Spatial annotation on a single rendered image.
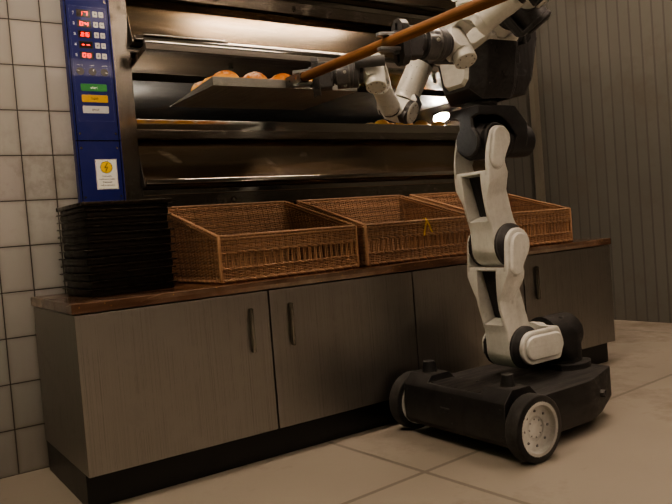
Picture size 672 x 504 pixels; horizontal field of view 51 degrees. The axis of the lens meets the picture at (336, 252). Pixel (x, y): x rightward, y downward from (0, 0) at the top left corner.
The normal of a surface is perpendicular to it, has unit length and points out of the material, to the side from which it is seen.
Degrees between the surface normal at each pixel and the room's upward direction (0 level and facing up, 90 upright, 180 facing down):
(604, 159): 90
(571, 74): 90
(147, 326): 90
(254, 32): 70
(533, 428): 90
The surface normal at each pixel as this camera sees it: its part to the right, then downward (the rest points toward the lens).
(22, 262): 0.57, -0.01
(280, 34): 0.50, -0.36
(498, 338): -0.81, 0.12
